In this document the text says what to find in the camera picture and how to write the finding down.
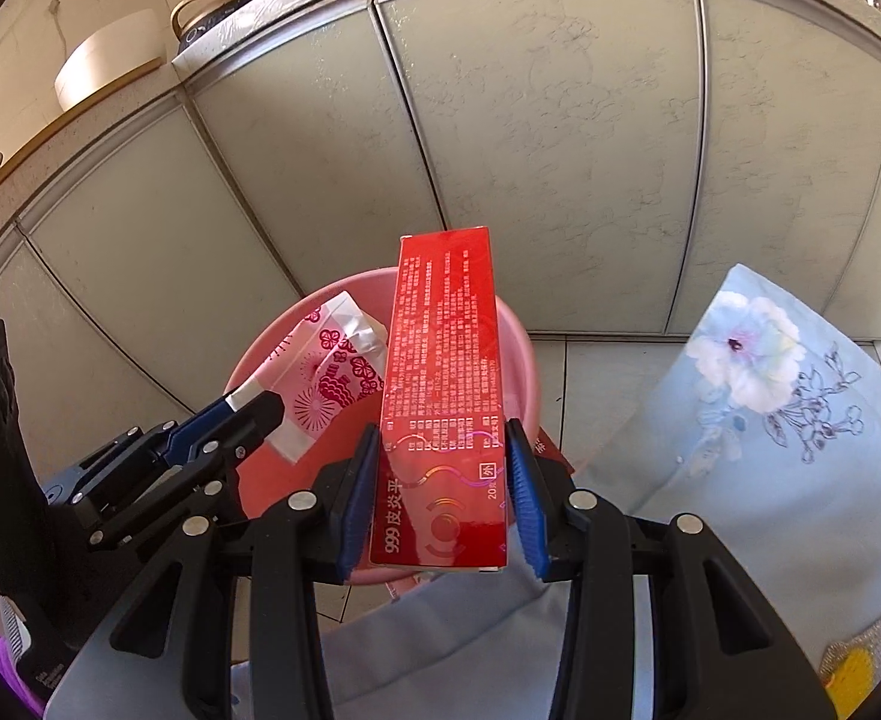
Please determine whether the light blue floral tablecloth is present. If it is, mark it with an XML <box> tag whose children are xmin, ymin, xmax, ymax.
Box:
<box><xmin>230</xmin><ymin>262</ymin><xmax>881</xmax><ymax>720</ymax></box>

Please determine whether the red plastic bag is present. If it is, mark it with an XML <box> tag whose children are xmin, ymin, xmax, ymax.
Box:
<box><xmin>532</xmin><ymin>426</ymin><xmax>575</xmax><ymax>478</ymax></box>

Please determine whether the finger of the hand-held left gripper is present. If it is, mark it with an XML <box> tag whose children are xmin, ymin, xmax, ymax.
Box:
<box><xmin>88</xmin><ymin>390</ymin><xmax>289</xmax><ymax>550</ymax></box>
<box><xmin>73</xmin><ymin>394</ymin><xmax>242</xmax><ymax>485</ymax></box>

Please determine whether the red cardboard box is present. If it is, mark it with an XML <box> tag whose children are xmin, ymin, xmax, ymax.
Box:
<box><xmin>369</xmin><ymin>225</ymin><xmax>513</xmax><ymax>575</ymax></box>

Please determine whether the induction cooker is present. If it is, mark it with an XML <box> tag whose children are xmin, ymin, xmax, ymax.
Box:
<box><xmin>170</xmin><ymin>0</ymin><xmax>302</xmax><ymax>67</ymax></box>

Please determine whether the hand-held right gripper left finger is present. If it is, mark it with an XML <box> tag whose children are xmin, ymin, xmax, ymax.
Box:
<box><xmin>46</xmin><ymin>424</ymin><xmax>382</xmax><ymax>720</ymax></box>

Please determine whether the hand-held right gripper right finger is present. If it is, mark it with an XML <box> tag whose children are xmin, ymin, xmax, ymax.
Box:
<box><xmin>504</xmin><ymin>418</ymin><xmax>835</xmax><ymax>720</ymax></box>

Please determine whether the red patterned paper cup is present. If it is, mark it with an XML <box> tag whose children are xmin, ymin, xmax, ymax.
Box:
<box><xmin>256</xmin><ymin>289</ymin><xmax>389</xmax><ymax>462</ymax></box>

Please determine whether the clear bubble wrap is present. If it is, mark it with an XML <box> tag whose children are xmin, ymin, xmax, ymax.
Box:
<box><xmin>823</xmin><ymin>600</ymin><xmax>881</xmax><ymax>661</ymax></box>

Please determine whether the white round container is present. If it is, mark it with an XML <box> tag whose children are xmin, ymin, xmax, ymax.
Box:
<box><xmin>54</xmin><ymin>9</ymin><xmax>169</xmax><ymax>112</ymax></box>

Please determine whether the pink plastic bucket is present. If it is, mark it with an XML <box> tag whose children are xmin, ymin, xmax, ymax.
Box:
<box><xmin>226</xmin><ymin>268</ymin><xmax>539</xmax><ymax>590</ymax></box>

